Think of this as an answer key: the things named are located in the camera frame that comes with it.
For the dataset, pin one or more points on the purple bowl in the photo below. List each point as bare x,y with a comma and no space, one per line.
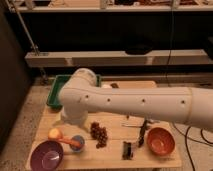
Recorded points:
47,156

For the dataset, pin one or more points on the red bowl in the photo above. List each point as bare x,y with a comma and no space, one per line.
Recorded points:
160,141

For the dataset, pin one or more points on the orange carrot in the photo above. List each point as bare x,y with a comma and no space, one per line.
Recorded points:
70,142

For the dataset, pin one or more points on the bunch of dark grapes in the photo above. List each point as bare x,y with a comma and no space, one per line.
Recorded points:
99,133

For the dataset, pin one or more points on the black handled knife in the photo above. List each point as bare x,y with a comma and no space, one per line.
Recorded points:
142,131

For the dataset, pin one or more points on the metal diagonal pole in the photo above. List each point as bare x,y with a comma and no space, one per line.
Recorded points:
14,8

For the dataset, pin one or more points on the yellow red apple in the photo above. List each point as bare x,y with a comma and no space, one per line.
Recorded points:
55,134

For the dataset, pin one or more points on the black handled brush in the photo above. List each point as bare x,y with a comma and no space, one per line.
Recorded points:
114,85

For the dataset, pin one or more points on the white lower shelf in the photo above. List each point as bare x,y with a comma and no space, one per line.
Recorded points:
117,58

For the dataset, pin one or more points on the green plastic tray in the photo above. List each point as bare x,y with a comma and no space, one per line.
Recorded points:
59,82

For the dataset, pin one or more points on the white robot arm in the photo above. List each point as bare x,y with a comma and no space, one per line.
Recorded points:
183,105

